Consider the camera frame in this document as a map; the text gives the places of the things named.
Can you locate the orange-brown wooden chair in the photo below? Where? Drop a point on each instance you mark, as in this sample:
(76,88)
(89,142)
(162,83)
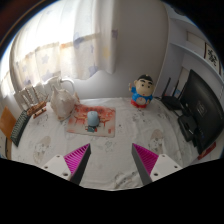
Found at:
(6,123)

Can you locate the white wall shelf unit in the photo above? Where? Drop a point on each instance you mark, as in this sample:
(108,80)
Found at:
(190,50)

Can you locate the white ceramic teapot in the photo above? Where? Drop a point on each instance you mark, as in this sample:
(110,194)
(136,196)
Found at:
(63,101)

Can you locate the black router with antennas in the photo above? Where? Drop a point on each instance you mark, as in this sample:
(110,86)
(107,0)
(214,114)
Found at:
(171,101)

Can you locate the wooden model sailing ship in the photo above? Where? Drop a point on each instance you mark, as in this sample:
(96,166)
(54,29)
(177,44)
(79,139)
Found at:
(35,106)

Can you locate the light blue computer mouse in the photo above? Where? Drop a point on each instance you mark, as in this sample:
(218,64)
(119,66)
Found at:
(93,118)

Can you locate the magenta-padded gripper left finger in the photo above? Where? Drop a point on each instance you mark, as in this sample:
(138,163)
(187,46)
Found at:
(78,159)

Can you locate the red printed mouse pad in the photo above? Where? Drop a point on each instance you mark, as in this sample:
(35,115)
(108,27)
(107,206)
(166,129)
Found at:
(106,121)

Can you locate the white star-print curtain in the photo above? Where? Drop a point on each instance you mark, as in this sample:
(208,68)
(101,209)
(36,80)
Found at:
(60,36)

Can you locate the dark keyboard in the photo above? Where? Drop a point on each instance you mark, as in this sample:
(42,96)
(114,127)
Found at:
(20,128)

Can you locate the white printed tablecloth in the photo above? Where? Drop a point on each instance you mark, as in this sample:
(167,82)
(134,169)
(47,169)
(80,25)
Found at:
(133,133)

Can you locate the black computer monitor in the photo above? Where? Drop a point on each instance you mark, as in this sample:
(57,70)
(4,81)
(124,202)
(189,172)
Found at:
(205,106)

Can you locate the cartoon boy figurine clock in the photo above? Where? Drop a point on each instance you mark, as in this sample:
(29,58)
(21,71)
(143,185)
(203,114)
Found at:
(142,91)

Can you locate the framed calligraphy picture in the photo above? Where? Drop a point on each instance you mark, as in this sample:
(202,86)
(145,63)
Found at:
(212,57)

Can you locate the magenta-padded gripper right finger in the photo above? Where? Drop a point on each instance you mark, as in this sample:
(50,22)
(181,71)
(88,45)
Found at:
(146,160)

